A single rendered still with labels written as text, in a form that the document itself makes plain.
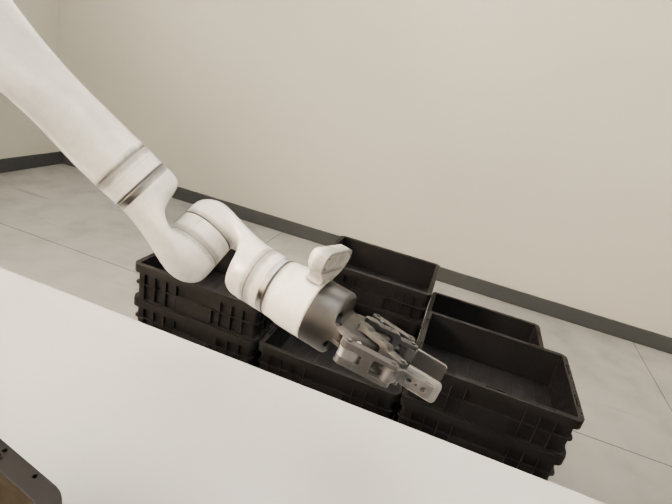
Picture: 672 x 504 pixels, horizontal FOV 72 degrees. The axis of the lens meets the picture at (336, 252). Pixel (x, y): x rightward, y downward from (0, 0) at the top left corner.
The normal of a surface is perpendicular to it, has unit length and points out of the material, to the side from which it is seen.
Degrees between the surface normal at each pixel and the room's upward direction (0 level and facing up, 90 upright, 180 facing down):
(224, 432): 0
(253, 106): 90
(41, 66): 65
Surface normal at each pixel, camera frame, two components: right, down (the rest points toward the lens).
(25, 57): 0.57, 0.04
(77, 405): 0.20, -0.91
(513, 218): -0.31, 0.31
